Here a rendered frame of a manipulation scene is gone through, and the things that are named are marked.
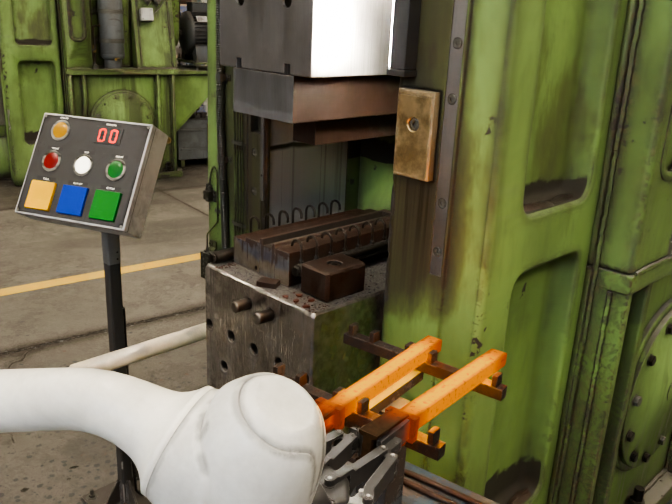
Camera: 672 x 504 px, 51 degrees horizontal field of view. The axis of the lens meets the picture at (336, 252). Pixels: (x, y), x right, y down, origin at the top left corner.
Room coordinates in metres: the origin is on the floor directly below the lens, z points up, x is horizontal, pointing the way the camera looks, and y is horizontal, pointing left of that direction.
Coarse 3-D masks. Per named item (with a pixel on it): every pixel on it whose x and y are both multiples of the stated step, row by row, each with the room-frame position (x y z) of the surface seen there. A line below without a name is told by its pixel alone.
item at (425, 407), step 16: (496, 352) 1.09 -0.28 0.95; (464, 368) 1.00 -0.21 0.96; (480, 368) 1.01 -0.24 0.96; (496, 368) 1.05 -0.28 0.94; (448, 384) 0.94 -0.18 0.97; (464, 384) 0.95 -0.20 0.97; (416, 400) 0.87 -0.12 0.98; (432, 400) 0.88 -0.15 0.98; (448, 400) 0.91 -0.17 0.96; (384, 416) 0.80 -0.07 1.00; (400, 416) 0.80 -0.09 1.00; (416, 416) 0.82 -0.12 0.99; (432, 416) 0.87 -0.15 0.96; (368, 432) 0.75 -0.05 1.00; (384, 432) 0.76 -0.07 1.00; (416, 432) 0.81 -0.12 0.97; (368, 448) 0.75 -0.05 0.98
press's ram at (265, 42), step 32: (224, 0) 1.60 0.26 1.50; (256, 0) 1.52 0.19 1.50; (288, 0) 1.46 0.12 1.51; (320, 0) 1.42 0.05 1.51; (352, 0) 1.48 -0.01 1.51; (384, 0) 1.54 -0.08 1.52; (224, 32) 1.60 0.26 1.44; (256, 32) 1.52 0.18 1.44; (288, 32) 1.45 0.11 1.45; (320, 32) 1.42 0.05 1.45; (352, 32) 1.48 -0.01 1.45; (384, 32) 1.55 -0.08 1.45; (224, 64) 1.60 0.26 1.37; (256, 64) 1.52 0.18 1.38; (288, 64) 1.47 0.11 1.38; (320, 64) 1.42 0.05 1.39; (352, 64) 1.48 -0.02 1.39; (384, 64) 1.55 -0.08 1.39
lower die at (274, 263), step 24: (336, 216) 1.75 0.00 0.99; (384, 216) 1.74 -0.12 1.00; (240, 240) 1.56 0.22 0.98; (288, 240) 1.50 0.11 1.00; (312, 240) 1.54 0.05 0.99; (336, 240) 1.55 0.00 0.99; (360, 240) 1.60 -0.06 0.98; (240, 264) 1.56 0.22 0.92; (264, 264) 1.50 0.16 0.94; (288, 264) 1.44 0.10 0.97
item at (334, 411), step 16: (416, 352) 1.09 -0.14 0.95; (384, 368) 1.02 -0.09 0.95; (400, 368) 1.03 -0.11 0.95; (352, 384) 0.97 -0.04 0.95; (368, 384) 0.97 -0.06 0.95; (384, 384) 0.99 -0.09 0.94; (320, 400) 0.91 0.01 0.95; (336, 400) 0.92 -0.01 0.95; (352, 400) 0.92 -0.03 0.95; (336, 416) 0.88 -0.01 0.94
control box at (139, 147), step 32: (96, 128) 1.81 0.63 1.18; (128, 128) 1.79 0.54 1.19; (32, 160) 1.82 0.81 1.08; (64, 160) 1.79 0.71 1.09; (96, 160) 1.77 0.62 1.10; (128, 160) 1.74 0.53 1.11; (160, 160) 1.80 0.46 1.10; (128, 192) 1.69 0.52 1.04; (64, 224) 1.77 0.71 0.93; (96, 224) 1.67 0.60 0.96; (128, 224) 1.66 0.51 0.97
